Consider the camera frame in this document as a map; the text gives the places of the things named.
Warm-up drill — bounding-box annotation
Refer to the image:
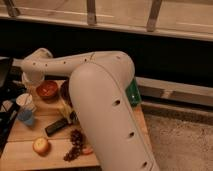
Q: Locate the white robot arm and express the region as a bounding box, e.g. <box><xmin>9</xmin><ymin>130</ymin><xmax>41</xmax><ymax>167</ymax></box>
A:
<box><xmin>21</xmin><ymin>48</ymin><xmax>160</xmax><ymax>171</ymax></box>

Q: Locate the white plastic cup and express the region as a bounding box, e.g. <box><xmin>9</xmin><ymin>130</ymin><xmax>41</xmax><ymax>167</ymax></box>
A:
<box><xmin>16</xmin><ymin>93</ymin><xmax>36</xmax><ymax>112</ymax></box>

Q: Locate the blue plastic cup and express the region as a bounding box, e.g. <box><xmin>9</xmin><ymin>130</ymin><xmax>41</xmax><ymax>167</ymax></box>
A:
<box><xmin>17</xmin><ymin>110</ymin><xmax>35</xmax><ymax>126</ymax></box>

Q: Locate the red bowl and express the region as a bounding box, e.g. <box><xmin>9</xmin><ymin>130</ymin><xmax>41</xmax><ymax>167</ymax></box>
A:
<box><xmin>36</xmin><ymin>80</ymin><xmax>58</xmax><ymax>100</ymax></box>

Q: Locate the black equipment at left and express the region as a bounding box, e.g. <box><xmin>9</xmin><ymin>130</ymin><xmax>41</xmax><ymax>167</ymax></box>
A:
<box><xmin>0</xmin><ymin>57</ymin><xmax>19</xmax><ymax>156</ymax></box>

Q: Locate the purple bowl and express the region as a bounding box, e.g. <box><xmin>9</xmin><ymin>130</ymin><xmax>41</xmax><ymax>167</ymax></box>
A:
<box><xmin>60</xmin><ymin>80</ymin><xmax>72</xmax><ymax>105</ymax></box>

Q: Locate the black rectangular block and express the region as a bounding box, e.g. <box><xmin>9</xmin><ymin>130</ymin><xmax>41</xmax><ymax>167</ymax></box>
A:
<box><xmin>45</xmin><ymin>118</ymin><xmax>68</xmax><ymax>136</ymax></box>

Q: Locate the wooden table board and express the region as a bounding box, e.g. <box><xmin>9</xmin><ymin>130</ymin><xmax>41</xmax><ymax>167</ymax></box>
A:
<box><xmin>0</xmin><ymin>79</ymin><xmax>156</xmax><ymax>171</ymax></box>

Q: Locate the apple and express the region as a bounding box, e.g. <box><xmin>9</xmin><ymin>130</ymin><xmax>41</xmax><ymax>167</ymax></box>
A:
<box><xmin>33</xmin><ymin>137</ymin><xmax>50</xmax><ymax>155</ymax></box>

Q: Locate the bunch of dark grapes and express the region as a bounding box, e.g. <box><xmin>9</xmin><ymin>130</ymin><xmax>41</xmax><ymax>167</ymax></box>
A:
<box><xmin>63</xmin><ymin>129</ymin><xmax>85</xmax><ymax>162</ymax></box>

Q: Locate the green plastic tray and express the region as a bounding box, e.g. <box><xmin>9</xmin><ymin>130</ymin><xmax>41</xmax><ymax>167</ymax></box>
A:
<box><xmin>126</xmin><ymin>79</ymin><xmax>141</xmax><ymax>107</ymax></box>

